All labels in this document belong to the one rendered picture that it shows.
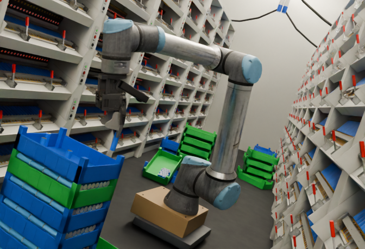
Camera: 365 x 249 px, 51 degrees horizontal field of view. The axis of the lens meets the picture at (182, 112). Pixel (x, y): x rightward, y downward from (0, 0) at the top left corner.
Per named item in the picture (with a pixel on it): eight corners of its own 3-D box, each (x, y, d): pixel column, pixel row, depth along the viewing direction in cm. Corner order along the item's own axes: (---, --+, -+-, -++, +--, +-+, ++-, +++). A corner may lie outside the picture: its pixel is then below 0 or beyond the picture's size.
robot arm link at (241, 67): (212, 192, 199) (243, 50, 178) (238, 209, 187) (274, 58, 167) (192, 199, 188) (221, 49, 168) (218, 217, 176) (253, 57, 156)
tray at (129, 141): (139, 145, 336) (149, 133, 333) (110, 153, 277) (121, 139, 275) (123, 130, 339) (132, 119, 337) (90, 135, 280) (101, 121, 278)
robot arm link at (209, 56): (222, 48, 186) (108, 10, 137) (243, 53, 177) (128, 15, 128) (215, 71, 188) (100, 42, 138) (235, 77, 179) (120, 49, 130)
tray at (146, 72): (159, 82, 331) (169, 70, 328) (134, 76, 272) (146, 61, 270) (143, 68, 334) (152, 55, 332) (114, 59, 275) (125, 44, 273)
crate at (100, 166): (118, 178, 130) (125, 156, 129) (77, 184, 112) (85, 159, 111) (58, 147, 144) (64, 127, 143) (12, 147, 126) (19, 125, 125)
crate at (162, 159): (166, 185, 282) (168, 177, 278) (142, 176, 287) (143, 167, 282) (181, 163, 307) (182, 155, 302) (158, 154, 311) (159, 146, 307)
